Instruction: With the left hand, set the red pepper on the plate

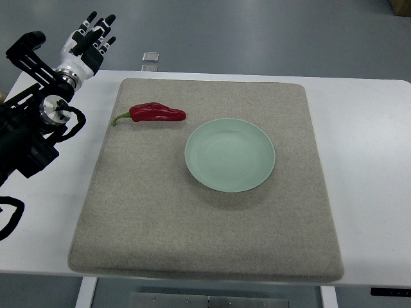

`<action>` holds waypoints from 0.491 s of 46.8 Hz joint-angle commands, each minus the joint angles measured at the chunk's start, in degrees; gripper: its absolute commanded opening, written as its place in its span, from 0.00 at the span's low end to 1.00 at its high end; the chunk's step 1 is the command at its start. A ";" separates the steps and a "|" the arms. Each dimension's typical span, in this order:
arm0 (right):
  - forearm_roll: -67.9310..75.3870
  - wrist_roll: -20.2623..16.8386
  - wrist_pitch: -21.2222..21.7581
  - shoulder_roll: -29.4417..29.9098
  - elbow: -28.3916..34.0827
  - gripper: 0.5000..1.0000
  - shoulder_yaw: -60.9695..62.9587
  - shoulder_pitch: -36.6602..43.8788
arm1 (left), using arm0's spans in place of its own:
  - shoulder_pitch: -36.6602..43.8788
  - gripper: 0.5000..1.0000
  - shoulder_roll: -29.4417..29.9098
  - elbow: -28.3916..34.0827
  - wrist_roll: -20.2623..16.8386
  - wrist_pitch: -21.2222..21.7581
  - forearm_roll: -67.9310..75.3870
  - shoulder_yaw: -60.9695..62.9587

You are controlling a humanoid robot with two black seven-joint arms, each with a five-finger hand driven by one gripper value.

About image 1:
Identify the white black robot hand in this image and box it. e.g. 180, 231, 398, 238
56, 11, 116, 90

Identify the red chili pepper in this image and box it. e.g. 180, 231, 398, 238
112, 102, 187, 126

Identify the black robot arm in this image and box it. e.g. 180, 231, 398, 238
1, 31, 86, 183

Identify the light green plate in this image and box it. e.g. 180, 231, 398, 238
184, 118, 276, 193

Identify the beige felt mat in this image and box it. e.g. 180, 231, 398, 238
67, 79, 344, 282

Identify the white table leg left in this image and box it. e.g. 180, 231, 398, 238
75, 277, 98, 308

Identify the white table leg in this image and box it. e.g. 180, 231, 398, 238
320, 286, 338, 308
75, 277, 98, 308

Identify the brown cardboard box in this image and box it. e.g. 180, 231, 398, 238
389, 0, 411, 17

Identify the white table leg right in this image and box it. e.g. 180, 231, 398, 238
320, 286, 338, 308

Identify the black table control panel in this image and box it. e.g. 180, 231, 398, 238
370, 287, 411, 297

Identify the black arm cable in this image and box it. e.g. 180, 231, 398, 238
0, 196, 26, 241

